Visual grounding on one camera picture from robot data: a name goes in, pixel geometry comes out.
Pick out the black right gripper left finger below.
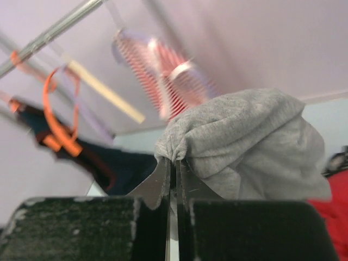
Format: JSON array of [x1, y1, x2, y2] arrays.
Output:
[[1, 159, 171, 260]]

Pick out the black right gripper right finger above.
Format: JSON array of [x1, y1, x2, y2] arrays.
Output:
[[176, 160, 338, 261]]

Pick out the grey tank top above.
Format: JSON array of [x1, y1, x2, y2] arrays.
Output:
[[154, 89, 331, 200]]

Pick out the cream plastic hanger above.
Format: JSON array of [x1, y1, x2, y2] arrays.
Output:
[[60, 53, 145, 124]]

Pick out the navy blue tank top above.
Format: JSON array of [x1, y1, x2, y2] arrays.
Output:
[[8, 98, 157, 196]]

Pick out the empty lilac plastic hanger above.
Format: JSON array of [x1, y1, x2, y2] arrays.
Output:
[[57, 65, 115, 145]]

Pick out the orange hanger with navy top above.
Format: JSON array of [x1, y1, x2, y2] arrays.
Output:
[[8, 50, 84, 157]]

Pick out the red white striped tank top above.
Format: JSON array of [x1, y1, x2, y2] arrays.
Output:
[[113, 29, 219, 121]]

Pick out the red garment in basket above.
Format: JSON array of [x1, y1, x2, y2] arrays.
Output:
[[309, 171, 347, 261]]

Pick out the black white striped garment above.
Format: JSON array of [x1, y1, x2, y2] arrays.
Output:
[[322, 146, 347, 178]]

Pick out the metal clothes rail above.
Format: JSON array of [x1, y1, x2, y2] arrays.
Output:
[[1, 1, 107, 78]]

